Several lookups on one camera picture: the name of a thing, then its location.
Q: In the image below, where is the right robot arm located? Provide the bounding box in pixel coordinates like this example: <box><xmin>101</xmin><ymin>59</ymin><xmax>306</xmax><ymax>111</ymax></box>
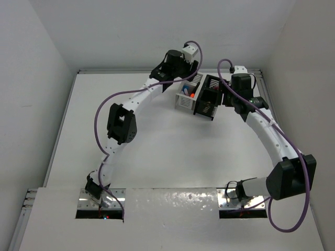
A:
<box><xmin>223</xmin><ymin>73</ymin><xmax>317</xmax><ymax>200</ymax></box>

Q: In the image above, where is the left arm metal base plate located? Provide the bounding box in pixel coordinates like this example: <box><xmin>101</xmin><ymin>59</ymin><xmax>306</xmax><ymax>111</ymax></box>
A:
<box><xmin>77</xmin><ymin>188</ymin><xmax>127</xmax><ymax>210</ymax></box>

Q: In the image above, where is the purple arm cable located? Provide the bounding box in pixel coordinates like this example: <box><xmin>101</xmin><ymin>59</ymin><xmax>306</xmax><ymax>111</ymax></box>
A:
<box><xmin>217</xmin><ymin>59</ymin><xmax>311</xmax><ymax>233</ymax></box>
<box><xmin>94</xmin><ymin>40</ymin><xmax>204</xmax><ymax>218</ymax></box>

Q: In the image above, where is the white slotted organizer container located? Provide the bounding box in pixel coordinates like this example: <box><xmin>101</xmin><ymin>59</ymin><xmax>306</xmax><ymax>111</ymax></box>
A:
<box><xmin>175</xmin><ymin>73</ymin><xmax>205</xmax><ymax>111</ymax></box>

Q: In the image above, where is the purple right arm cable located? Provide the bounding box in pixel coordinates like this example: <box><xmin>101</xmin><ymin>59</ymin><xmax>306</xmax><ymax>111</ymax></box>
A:
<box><xmin>217</xmin><ymin>59</ymin><xmax>311</xmax><ymax>233</ymax></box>

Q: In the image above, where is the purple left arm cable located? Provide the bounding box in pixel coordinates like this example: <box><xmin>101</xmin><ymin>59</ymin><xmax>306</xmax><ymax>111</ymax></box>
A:
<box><xmin>94</xmin><ymin>40</ymin><xmax>204</xmax><ymax>218</ymax></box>

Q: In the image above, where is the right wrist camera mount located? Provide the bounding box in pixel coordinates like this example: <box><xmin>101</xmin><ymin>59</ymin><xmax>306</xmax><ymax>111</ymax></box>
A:
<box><xmin>229</xmin><ymin>65</ymin><xmax>248</xmax><ymax>74</ymax></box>

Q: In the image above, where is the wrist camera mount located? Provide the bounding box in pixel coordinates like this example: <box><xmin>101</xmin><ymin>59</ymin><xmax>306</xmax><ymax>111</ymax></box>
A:
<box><xmin>182</xmin><ymin>45</ymin><xmax>198</xmax><ymax>62</ymax></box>
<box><xmin>229</xmin><ymin>65</ymin><xmax>248</xmax><ymax>74</ymax></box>

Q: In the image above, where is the white front panel board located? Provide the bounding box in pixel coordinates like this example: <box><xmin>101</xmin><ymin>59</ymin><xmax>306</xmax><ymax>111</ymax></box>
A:
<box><xmin>20</xmin><ymin>188</ymin><xmax>323</xmax><ymax>250</ymax></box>

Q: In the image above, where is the black slotted organizer container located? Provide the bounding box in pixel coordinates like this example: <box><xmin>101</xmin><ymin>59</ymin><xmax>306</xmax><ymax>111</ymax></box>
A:
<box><xmin>193</xmin><ymin>74</ymin><xmax>224</xmax><ymax>120</ymax></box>

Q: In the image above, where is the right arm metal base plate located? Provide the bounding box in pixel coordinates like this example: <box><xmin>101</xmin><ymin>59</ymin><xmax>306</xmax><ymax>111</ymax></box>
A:
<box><xmin>217</xmin><ymin>188</ymin><xmax>265</xmax><ymax>211</ymax></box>

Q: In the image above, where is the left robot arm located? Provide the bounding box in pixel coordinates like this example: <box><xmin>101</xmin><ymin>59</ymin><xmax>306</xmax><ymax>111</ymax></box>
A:
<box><xmin>85</xmin><ymin>44</ymin><xmax>202</xmax><ymax>200</ymax></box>

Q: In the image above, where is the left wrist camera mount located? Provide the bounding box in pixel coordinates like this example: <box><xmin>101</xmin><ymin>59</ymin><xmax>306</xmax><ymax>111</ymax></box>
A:
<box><xmin>182</xmin><ymin>45</ymin><xmax>198</xmax><ymax>62</ymax></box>

